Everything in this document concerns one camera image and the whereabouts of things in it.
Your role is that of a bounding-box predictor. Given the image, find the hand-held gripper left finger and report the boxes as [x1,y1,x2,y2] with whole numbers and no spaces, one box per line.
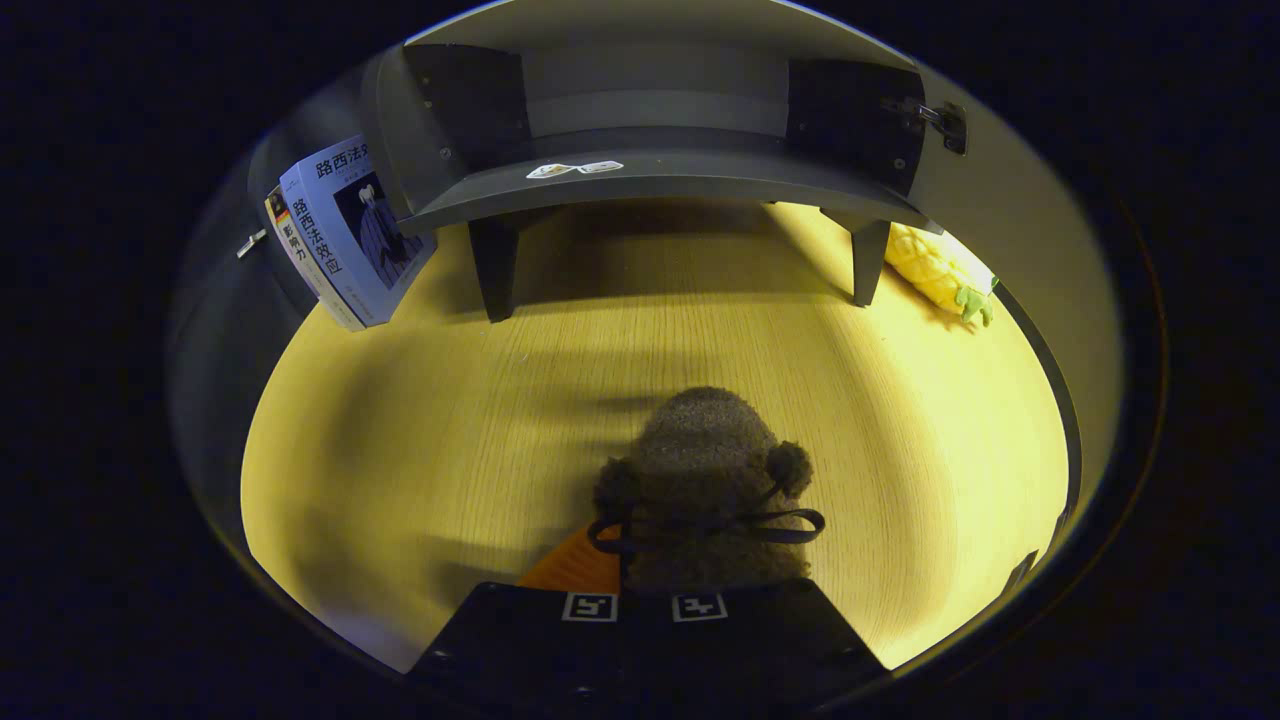
[408,525,648,707]

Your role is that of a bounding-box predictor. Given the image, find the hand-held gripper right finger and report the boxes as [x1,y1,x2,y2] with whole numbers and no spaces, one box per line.
[645,578,891,707]

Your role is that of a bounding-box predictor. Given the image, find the dark grey shoe cabinet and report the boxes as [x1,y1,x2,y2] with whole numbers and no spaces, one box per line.
[360,0,969,323]

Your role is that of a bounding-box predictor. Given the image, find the yellow pineapple plush toy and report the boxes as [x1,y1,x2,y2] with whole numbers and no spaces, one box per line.
[885,222,999,327]

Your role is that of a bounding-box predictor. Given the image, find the blue cover book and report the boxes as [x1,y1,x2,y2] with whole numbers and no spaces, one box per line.
[279,134,439,327]

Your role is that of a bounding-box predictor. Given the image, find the black backdrop cloth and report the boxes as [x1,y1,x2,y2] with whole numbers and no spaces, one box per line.
[168,60,386,561]

